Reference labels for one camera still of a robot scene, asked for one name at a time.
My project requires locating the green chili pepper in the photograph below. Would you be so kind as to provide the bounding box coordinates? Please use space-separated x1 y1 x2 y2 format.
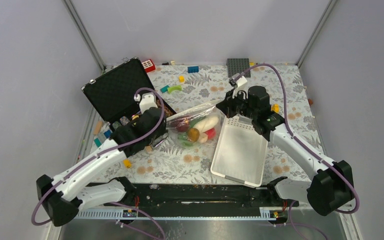
177 132 195 147

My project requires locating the yellow small toy piece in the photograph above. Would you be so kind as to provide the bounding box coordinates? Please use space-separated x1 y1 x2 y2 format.
122 159 132 169

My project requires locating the yellow blue toy vehicle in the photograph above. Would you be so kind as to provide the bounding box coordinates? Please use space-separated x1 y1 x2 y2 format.
271 103 280 114

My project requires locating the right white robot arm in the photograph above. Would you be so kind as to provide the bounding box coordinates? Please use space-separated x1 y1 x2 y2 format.
216 86 361 216

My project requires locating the black open case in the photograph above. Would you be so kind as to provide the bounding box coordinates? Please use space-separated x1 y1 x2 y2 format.
81 57 177 124

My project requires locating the garlic bulb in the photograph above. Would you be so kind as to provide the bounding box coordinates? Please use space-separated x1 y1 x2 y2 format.
197 132 208 144

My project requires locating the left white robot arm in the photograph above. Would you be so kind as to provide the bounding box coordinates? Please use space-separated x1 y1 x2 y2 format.
31 107 167 227

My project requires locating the teal block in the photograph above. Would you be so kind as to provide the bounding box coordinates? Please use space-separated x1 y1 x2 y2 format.
160 85 170 93

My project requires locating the red tomato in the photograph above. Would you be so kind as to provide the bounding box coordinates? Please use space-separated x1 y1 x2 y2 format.
205 127 217 140

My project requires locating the clear zip top bag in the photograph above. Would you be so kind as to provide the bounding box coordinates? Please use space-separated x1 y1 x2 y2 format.
166 100 224 148

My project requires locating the white radish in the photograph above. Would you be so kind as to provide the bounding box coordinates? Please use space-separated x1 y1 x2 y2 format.
193 114 220 133

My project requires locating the grey lego baseplate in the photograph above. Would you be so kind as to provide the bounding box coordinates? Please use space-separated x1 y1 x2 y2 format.
226 58 250 78

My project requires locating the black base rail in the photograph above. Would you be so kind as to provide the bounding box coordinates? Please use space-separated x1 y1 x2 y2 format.
105 177 299 220

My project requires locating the red white toy block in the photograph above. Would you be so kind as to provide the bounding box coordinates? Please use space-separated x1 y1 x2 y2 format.
141 59 156 73

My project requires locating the brown potato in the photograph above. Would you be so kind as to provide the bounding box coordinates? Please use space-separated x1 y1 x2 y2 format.
187 128 200 142

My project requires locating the yellow small block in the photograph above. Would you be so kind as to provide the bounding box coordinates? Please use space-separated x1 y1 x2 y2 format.
178 76 185 83

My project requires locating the white perforated plastic basket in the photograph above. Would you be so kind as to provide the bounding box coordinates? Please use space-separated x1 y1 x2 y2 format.
210 116 268 188

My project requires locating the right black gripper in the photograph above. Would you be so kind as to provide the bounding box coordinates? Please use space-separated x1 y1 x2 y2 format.
216 87 258 120

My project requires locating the green curved block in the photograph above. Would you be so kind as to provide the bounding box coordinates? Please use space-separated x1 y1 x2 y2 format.
167 85 183 94

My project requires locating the blue lego brick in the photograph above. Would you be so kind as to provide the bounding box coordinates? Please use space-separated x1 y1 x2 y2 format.
187 66 200 74

